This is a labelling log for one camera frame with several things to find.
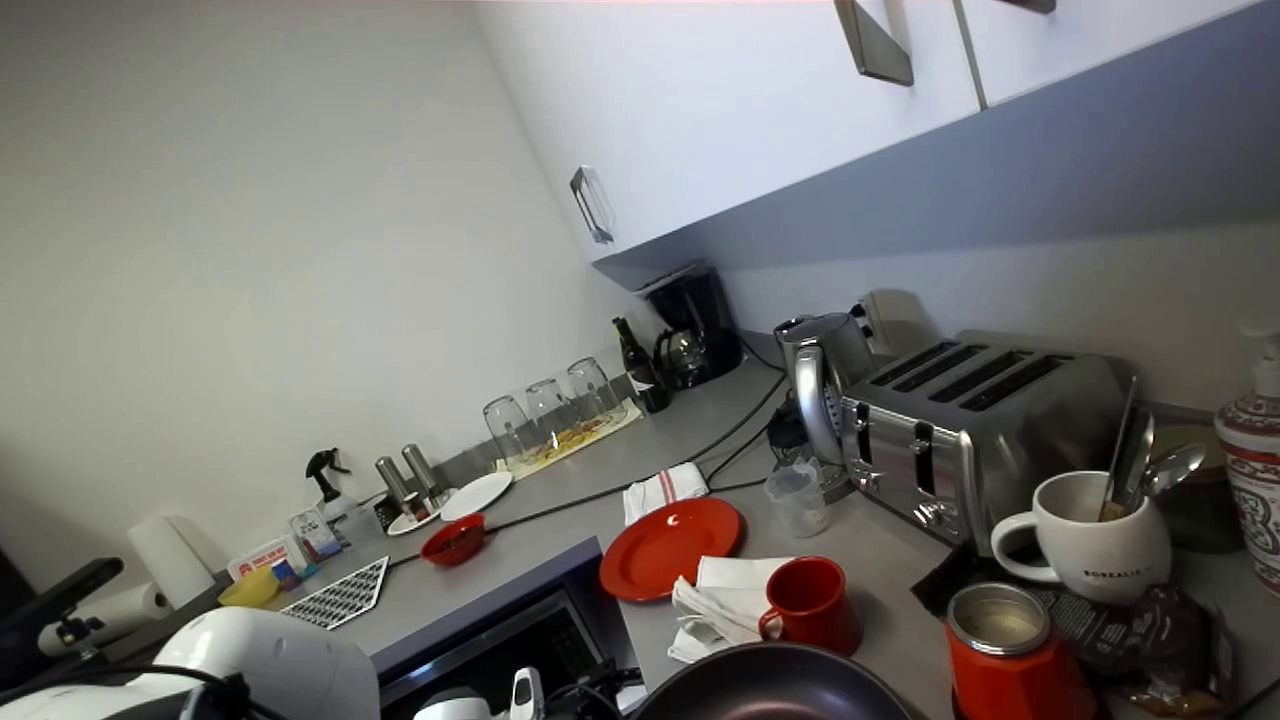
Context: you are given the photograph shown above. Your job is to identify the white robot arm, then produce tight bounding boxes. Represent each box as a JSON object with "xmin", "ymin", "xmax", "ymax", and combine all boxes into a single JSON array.
[{"xmin": 0, "ymin": 607, "xmax": 378, "ymax": 720}]

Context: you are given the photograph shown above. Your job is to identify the black coffee machine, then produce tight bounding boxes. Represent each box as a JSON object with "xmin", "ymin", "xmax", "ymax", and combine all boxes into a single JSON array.
[{"xmin": 647, "ymin": 269, "xmax": 744, "ymax": 392}]

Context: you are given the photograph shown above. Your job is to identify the folded white red-striped cloth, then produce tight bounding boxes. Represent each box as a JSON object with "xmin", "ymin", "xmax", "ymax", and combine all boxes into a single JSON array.
[{"xmin": 624, "ymin": 463, "xmax": 707, "ymax": 523}]

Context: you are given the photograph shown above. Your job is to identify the stainless steel kettle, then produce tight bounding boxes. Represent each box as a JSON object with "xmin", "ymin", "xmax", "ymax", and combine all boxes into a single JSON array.
[{"xmin": 771, "ymin": 289, "xmax": 939, "ymax": 498}]

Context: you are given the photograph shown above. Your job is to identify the red plate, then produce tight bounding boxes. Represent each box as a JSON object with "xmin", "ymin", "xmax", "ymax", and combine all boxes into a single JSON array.
[{"xmin": 600, "ymin": 496, "xmax": 744, "ymax": 604}]

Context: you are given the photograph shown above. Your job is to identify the clear measuring cup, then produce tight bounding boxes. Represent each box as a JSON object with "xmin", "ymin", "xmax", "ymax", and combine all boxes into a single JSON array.
[{"xmin": 763, "ymin": 461, "xmax": 831, "ymax": 541}]

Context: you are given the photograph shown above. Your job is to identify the white small plate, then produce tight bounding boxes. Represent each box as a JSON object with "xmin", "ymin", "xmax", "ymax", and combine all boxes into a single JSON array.
[{"xmin": 440, "ymin": 473, "xmax": 511, "ymax": 521}]

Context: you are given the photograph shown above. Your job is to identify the white upper cabinets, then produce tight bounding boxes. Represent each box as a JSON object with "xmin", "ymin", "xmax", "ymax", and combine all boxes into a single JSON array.
[{"xmin": 474, "ymin": 0, "xmax": 1280, "ymax": 289}]

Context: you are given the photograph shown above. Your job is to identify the crumpled white cloth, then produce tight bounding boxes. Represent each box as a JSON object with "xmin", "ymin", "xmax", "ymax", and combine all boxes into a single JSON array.
[{"xmin": 669, "ymin": 555, "xmax": 785, "ymax": 662}]

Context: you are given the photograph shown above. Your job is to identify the small red bowl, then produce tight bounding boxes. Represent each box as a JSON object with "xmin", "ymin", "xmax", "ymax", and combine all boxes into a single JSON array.
[{"xmin": 420, "ymin": 510, "xmax": 485, "ymax": 567}]

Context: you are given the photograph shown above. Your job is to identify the red mug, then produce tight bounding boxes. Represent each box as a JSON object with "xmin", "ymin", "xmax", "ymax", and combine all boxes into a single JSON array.
[{"xmin": 754, "ymin": 555, "xmax": 862, "ymax": 654}]

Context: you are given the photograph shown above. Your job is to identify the silver four-slot toaster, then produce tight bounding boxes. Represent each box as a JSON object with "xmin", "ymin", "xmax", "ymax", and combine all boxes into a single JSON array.
[{"xmin": 845, "ymin": 330, "xmax": 1136, "ymax": 552}]

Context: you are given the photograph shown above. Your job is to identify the black spray bottle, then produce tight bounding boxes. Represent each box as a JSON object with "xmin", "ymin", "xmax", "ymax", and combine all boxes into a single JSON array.
[{"xmin": 302, "ymin": 447, "xmax": 348, "ymax": 503}]

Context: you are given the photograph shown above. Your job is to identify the black frying pan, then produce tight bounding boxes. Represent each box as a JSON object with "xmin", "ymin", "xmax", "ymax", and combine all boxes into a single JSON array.
[{"xmin": 633, "ymin": 645, "xmax": 914, "ymax": 720}]

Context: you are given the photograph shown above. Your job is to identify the black white patterned trivet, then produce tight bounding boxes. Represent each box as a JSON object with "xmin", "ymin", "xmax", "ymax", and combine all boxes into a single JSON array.
[{"xmin": 285, "ymin": 555, "xmax": 391, "ymax": 632}]

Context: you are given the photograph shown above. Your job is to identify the yellow bowl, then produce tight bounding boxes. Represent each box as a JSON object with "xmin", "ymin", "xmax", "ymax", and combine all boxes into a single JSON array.
[{"xmin": 221, "ymin": 567, "xmax": 280, "ymax": 607}]

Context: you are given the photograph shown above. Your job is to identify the red moka pot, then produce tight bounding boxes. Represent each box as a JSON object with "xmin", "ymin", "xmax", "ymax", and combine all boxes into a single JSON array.
[{"xmin": 946, "ymin": 580, "xmax": 1100, "ymax": 720}]

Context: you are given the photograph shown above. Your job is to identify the white mug with cutlery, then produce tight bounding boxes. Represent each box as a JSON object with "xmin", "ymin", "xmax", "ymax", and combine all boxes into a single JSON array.
[{"xmin": 989, "ymin": 468, "xmax": 1173, "ymax": 604}]

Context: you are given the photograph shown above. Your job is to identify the paper towel roll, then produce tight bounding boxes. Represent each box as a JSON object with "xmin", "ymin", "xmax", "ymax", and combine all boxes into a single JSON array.
[{"xmin": 128, "ymin": 516, "xmax": 217, "ymax": 607}]

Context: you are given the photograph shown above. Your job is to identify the patterned ceramic jar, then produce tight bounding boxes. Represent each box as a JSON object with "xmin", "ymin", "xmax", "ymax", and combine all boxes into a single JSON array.
[{"xmin": 1212, "ymin": 392, "xmax": 1280, "ymax": 586}]

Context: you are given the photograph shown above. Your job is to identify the black power cable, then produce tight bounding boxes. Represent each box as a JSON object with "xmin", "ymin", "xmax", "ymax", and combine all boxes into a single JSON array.
[{"xmin": 385, "ymin": 364, "xmax": 793, "ymax": 577}]

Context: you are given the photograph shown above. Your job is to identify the black camera stand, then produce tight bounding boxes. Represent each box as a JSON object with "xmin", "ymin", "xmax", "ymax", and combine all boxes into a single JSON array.
[{"xmin": 0, "ymin": 555, "xmax": 170, "ymax": 682}]

